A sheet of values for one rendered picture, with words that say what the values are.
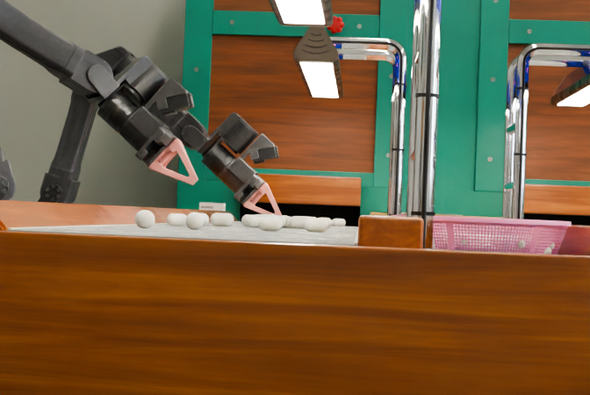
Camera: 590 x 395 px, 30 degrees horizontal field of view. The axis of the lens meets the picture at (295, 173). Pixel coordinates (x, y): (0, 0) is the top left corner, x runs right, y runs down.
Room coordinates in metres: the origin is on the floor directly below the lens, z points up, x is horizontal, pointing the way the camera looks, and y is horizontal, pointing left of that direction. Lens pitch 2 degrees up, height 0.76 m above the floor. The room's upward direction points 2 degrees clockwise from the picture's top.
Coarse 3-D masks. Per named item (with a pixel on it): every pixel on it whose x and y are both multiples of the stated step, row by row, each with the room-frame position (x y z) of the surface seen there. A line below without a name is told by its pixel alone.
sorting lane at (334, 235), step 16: (160, 224) 1.65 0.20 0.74; (208, 224) 1.93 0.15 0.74; (240, 224) 2.13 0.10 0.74; (240, 240) 0.93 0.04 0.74; (256, 240) 0.94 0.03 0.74; (272, 240) 0.96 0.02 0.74; (288, 240) 0.97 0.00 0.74; (304, 240) 1.01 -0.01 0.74; (320, 240) 1.04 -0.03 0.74; (336, 240) 1.06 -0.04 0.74; (352, 240) 1.10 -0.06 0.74
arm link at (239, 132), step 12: (228, 120) 2.33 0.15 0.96; (240, 120) 2.32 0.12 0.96; (192, 132) 2.31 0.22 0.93; (216, 132) 2.32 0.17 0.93; (228, 132) 2.32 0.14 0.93; (240, 132) 2.32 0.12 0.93; (252, 132) 2.32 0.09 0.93; (192, 144) 2.31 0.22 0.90; (204, 144) 2.31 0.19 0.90; (240, 144) 2.32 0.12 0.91
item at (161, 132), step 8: (128, 120) 1.85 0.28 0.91; (128, 128) 1.86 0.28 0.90; (160, 128) 1.83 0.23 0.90; (128, 136) 1.86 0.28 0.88; (136, 136) 1.85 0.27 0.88; (152, 136) 1.83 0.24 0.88; (160, 136) 1.83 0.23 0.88; (136, 144) 1.86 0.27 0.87; (144, 144) 1.85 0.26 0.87; (152, 144) 1.85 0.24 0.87; (144, 152) 1.83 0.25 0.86
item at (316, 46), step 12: (312, 36) 1.96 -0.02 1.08; (324, 36) 1.96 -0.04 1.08; (300, 48) 1.96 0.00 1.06; (312, 48) 1.96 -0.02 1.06; (324, 48) 1.96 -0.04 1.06; (300, 60) 1.96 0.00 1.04; (312, 60) 1.96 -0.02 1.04; (324, 60) 1.96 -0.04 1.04; (336, 60) 1.96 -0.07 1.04; (300, 72) 2.14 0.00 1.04; (336, 72) 2.11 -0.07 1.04; (336, 84) 2.31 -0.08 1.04; (312, 96) 2.55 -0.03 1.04
